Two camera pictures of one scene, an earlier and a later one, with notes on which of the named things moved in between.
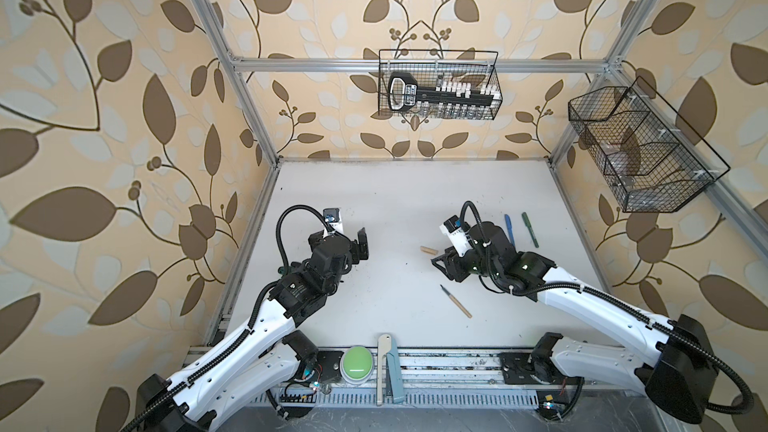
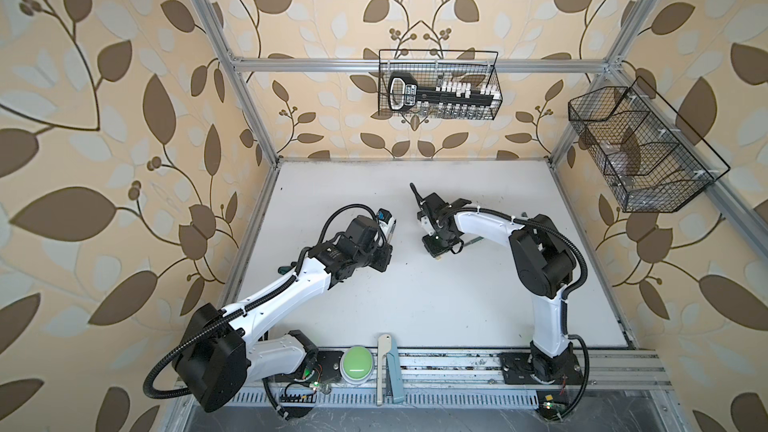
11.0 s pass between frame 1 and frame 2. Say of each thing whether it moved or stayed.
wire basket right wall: stayed
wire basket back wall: stayed
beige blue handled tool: stayed
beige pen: moved
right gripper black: moved
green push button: stayed
